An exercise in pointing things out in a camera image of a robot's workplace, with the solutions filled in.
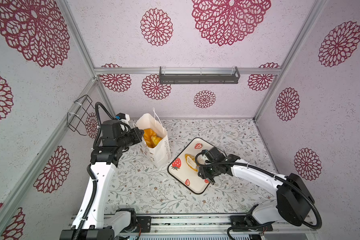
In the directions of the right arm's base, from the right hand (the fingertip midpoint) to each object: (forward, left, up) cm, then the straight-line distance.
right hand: (201, 171), depth 84 cm
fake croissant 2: (+10, +8, -3) cm, 14 cm away
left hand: (+8, +29, +23) cm, 38 cm away
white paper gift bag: (+5, +23, +7) cm, 25 cm away
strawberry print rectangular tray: (+4, +12, -7) cm, 14 cm away
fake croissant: (+14, +26, +11) cm, 31 cm away
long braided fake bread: (+20, +32, +9) cm, 39 cm away
